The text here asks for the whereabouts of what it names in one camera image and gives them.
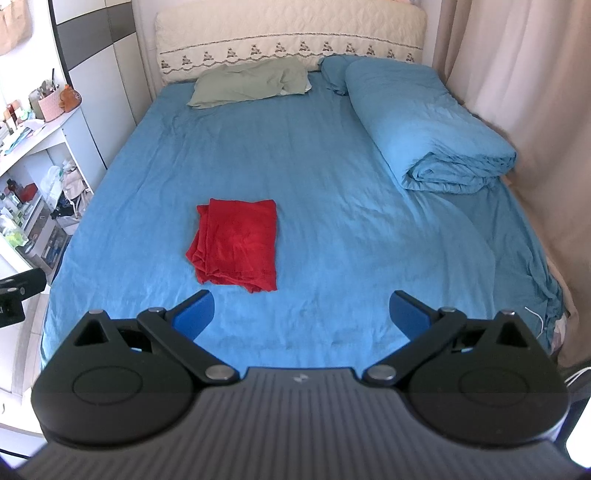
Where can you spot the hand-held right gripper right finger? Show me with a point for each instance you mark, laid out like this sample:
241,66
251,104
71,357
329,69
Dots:
408,314

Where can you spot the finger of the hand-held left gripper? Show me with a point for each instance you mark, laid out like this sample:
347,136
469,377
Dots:
18,284

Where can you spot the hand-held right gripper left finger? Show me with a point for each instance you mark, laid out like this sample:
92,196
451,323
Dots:
194,314

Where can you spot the red cloth garment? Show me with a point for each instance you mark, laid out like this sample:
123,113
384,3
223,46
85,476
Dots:
240,240

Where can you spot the red box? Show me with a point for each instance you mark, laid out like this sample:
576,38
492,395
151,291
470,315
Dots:
29,190

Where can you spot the white cloth pile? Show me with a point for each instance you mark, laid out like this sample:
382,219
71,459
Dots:
69,184

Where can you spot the bed with blue sheet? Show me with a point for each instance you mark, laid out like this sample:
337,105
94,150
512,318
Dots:
323,207

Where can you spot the pile of papers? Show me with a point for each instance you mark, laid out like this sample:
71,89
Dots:
23,134

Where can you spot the white shelf unit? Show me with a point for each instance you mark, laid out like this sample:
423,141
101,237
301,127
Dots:
76,124

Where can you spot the pink pen holder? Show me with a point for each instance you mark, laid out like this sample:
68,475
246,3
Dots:
50,108

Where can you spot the orange soft toy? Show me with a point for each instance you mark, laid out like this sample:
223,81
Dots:
70,99

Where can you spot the folded blue duvet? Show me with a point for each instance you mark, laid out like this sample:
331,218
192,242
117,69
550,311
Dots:
415,120

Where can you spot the green pillow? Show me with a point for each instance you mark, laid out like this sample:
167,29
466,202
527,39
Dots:
240,83

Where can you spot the blue pillow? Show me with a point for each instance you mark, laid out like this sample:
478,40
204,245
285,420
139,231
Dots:
334,74

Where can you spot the beige curtain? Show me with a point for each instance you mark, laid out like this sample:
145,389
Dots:
531,92

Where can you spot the beige tote bag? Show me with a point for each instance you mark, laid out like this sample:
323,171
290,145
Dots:
14,23

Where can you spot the white and grey wardrobe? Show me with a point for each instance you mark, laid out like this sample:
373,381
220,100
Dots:
92,27

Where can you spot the cream quilted headboard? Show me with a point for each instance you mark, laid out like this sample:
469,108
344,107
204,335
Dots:
277,27

